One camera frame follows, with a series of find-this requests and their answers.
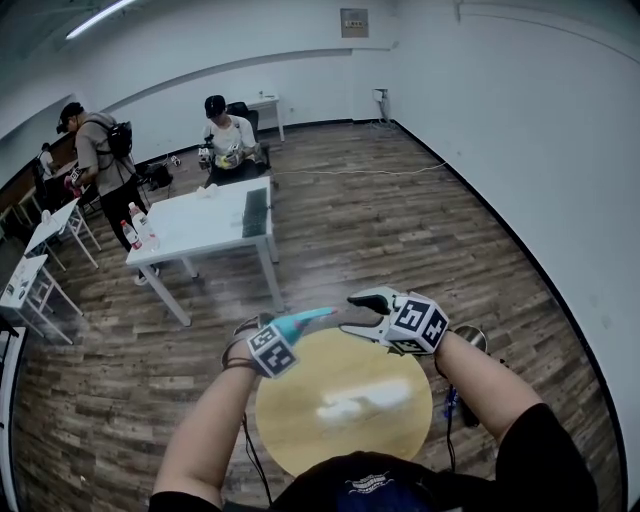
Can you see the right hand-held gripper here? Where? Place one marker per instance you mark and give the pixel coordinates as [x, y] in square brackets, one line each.
[415, 325]

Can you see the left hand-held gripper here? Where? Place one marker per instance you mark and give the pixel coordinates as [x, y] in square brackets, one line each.
[272, 352]

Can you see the light blue spray bottle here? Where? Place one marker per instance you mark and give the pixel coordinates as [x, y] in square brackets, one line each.
[315, 316]

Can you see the person's right forearm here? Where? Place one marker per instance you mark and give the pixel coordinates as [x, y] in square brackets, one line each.
[490, 385]

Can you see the person's left forearm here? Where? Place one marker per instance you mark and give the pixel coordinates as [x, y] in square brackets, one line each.
[210, 425]

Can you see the clear plastic water bottle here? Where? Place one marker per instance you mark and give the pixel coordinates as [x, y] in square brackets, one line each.
[144, 227]

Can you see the red label water bottle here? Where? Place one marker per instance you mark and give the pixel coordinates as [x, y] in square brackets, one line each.
[131, 237]

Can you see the metal trash bin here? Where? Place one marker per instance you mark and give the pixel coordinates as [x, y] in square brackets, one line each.
[472, 337]

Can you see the black keyboard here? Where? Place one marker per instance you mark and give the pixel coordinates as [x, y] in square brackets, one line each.
[256, 212]

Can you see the round yellow wooden table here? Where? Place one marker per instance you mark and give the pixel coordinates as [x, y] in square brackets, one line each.
[350, 425]

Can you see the white rectangular table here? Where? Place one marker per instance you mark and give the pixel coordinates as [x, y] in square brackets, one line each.
[200, 225]

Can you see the blue packet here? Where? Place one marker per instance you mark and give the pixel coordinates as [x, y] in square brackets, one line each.
[451, 402]

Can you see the white tissue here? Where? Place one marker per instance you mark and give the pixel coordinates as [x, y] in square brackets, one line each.
[207, 191]

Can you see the person's black shirt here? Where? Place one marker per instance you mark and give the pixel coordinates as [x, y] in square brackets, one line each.
[380, 485]

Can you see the black bags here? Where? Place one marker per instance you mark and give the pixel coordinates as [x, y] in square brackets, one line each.
[156, 176]

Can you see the black office chair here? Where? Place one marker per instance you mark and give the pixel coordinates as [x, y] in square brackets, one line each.
[252, 120]

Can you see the narrow white desk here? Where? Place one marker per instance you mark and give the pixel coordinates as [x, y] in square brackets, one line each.
[270, 102]

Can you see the small white desk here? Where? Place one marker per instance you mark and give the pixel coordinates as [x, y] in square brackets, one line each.
[52, 225]
[25, 280]

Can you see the small white round fan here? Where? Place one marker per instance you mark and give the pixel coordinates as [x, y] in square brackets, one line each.
[46, 216]

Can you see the black metal railing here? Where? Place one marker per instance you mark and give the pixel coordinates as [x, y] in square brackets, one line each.
[6, 350]

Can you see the long ceiling light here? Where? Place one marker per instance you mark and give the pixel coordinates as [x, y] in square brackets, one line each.
[100, 19]

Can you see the wall socket fixture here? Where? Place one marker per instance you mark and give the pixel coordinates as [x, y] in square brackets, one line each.
[382, 102]

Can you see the grey wall panel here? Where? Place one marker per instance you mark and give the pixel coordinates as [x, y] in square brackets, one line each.
[354, 22]

